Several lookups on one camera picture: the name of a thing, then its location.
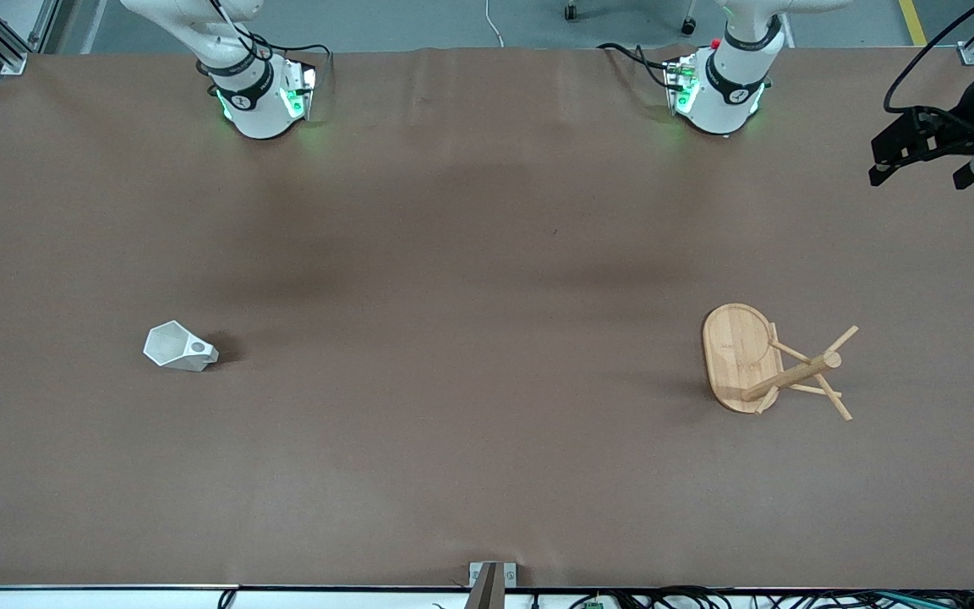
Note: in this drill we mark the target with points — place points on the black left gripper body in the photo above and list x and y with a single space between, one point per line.
964 119

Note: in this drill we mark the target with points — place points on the white faceted cup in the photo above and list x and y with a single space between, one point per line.
176 347

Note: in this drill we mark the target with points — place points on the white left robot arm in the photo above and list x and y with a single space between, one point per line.
728 93

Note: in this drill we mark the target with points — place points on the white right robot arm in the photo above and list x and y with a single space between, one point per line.
254 106

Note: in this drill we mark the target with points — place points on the wooden cup rack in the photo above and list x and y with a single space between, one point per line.
741 355

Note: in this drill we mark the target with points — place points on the black caster wheel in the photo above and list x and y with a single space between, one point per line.
690 26
571 12

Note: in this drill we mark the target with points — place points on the brown paper table cover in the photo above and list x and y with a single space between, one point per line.
453 423

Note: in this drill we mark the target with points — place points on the grey metal bracket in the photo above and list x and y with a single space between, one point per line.
511 577

